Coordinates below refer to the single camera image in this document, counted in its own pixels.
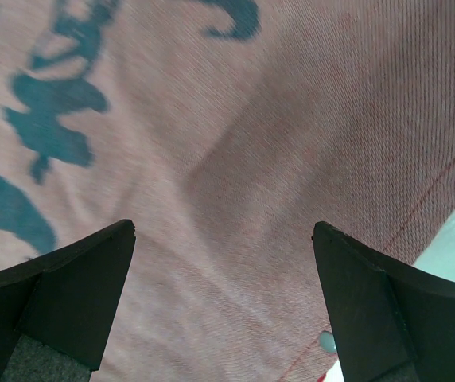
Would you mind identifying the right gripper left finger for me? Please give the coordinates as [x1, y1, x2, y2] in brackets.
[0, 220, 135, 381]

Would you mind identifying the red printed pillowcase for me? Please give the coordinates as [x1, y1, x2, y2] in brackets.
[0, 1, 455, 381]

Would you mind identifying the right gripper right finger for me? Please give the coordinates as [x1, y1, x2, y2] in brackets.
[313, 221, 455, 381]

